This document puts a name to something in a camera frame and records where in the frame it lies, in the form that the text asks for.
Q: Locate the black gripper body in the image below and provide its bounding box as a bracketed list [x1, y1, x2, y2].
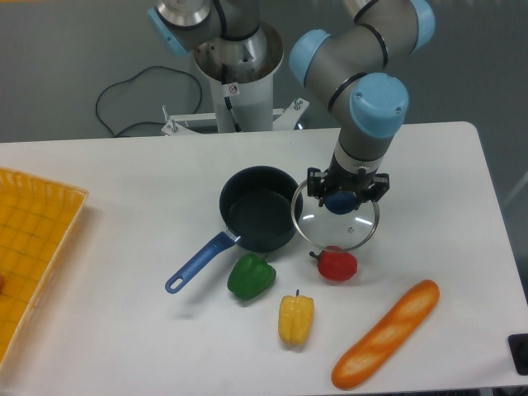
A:
[325, 158, 371, 197]

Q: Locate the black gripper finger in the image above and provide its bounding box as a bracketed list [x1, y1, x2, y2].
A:
[360, 173, 390, 204]
[307, 167, 328, 207]

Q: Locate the glass lid blue knob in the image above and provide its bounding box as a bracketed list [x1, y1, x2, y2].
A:
[290, 180, 380, 252]

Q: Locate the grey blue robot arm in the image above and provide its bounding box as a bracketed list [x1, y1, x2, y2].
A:
[148, 1, 436, 215]

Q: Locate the red bell pepper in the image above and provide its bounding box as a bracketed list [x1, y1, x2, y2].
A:
[309, 250, 358, 282]

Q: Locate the green bell pepper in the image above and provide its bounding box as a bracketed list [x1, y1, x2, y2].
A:
[227, 253, 276, 301]

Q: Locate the yellow bell pepper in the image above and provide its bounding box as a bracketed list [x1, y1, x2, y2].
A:
[278, 290, 314, 346]

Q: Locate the orange baguette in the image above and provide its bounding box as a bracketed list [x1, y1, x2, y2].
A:
[331, 280, 441, 390]

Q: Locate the black device at edge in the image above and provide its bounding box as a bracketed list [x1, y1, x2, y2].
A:
[507, 333, 528, 375]

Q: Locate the yellow woven basket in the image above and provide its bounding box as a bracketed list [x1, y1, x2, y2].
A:
[1, 167, 89, 362]

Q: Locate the dark saucepan blue handle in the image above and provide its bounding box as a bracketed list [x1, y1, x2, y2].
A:
[165, 166, 303, 294]

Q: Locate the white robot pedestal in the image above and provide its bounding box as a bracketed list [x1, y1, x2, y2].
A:
[160, 21, 310, 135]

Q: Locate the black cable on floor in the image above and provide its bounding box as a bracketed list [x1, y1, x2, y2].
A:
[95, 66, 203, 138]

